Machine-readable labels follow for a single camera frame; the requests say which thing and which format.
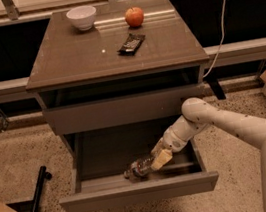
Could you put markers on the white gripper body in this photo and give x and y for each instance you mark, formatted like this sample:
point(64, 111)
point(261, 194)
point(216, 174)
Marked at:
point(171, 141)

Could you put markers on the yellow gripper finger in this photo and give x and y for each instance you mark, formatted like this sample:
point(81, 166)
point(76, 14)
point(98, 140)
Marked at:
point(158, 148)
point(160, 158)

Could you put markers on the clear plastic water bottle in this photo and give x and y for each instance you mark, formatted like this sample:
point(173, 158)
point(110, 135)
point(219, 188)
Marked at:
point(139, 168)

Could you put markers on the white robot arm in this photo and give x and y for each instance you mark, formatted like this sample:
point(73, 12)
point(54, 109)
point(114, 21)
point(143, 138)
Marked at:
point(196, 115)

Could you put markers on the grey top drawer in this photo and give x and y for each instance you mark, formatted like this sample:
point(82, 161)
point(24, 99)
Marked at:
point(121, 101)

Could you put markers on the grey open middle drawer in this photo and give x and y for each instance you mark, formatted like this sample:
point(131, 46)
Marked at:
point(101, 157)

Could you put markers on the brown drawer cabinet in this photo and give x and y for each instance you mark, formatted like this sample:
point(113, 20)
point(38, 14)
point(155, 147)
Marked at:
point(69, 57)

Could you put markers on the black snack bar packet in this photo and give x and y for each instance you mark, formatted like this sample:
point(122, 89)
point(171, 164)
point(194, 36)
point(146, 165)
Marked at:
point(131, 44)

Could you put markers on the red apple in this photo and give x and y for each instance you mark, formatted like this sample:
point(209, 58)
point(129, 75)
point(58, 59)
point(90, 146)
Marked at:
point(134, 17)

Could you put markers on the white ceramic bowl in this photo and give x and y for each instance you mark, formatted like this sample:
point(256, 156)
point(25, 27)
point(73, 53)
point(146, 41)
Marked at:
point(82, 17)

